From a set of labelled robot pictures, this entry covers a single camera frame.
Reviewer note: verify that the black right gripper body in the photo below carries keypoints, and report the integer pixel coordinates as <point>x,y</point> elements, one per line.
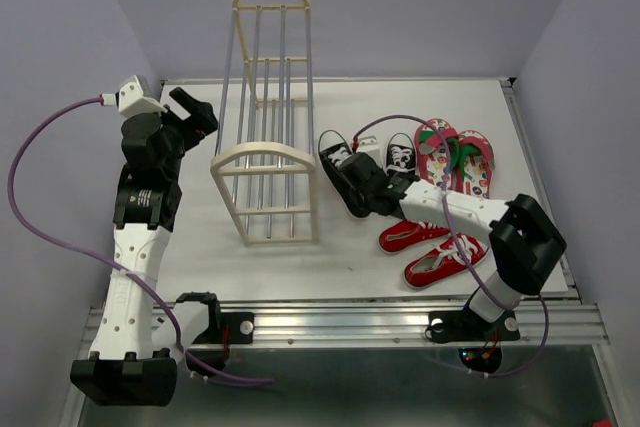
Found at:
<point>368,198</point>

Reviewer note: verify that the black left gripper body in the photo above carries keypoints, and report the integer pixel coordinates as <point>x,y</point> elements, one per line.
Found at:
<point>182,135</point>

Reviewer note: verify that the black sneaker white laces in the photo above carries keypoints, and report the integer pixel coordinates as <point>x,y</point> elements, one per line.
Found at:
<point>333,150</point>

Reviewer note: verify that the beige chrome shoe shelf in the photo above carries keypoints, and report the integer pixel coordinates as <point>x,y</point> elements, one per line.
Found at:
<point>264,162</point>

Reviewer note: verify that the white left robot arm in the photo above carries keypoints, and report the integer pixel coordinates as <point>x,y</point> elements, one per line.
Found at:
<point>123,367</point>

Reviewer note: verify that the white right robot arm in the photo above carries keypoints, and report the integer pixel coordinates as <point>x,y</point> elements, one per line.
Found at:
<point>525,244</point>

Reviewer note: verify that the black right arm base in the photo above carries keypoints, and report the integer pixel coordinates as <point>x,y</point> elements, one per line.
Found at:
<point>480,341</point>

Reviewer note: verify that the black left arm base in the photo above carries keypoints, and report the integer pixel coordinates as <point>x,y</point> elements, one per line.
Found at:
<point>208,333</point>

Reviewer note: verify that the red sneaker upper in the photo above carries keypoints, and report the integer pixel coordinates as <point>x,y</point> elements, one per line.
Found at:
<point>405,234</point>

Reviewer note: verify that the red sneaker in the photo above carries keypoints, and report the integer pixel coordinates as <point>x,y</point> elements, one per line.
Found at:
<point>445,261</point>
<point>405,234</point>

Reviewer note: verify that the pink flip-flop left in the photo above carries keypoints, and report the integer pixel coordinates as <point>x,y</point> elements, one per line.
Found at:
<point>437,151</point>

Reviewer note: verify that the pink flip-flop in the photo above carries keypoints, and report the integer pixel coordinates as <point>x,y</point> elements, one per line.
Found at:
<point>473,162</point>
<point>437,151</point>

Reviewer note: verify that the red sneaker lower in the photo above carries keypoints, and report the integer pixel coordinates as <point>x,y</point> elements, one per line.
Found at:
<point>445,261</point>

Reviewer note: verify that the pink flip-flop right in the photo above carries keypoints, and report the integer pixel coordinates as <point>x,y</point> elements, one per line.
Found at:
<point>473,162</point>

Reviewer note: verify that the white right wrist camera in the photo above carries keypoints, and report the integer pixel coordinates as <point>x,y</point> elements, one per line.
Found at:
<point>370,146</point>

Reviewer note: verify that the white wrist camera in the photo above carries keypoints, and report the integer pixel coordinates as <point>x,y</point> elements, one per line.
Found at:
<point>370,146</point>
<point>134,97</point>

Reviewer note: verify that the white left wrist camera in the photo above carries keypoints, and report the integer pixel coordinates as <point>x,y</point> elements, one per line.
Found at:
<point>134,97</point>

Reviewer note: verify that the aluminium mounting rail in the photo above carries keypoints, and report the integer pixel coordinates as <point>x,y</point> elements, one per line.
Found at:
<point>392,324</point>

